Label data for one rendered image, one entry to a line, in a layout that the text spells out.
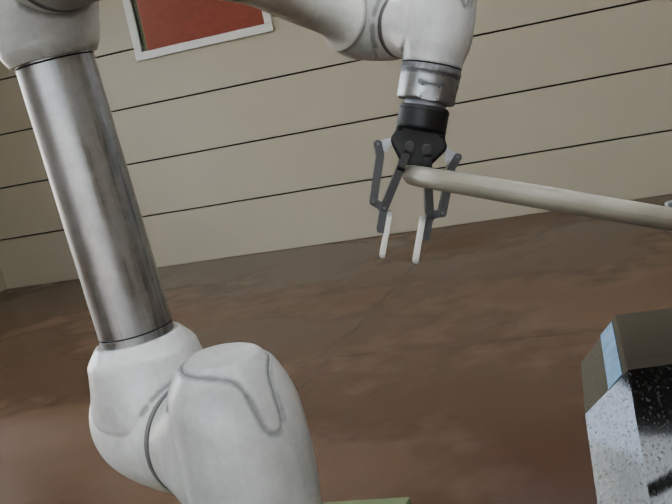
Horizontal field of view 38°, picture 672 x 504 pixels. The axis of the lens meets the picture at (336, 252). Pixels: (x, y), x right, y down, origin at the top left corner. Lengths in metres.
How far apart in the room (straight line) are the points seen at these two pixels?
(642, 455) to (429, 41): 0.77
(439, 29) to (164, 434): 0.68
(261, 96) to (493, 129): 2.02
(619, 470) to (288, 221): 7.04
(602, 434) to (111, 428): 0.89
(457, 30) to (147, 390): 0.66
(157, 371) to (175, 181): 7.75
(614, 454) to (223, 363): 0.85
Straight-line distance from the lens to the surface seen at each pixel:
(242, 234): 8.81
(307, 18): 1.46
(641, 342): 1.92
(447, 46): 1.44
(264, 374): 1.14
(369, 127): 8.25
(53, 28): 1.25
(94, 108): 1.27
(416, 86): 1.43
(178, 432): 1.15
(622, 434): 1.77
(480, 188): 1.29
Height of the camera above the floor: 1.45
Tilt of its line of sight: 10 degrees down
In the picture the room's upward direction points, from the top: 12 degrees counter-clockwise
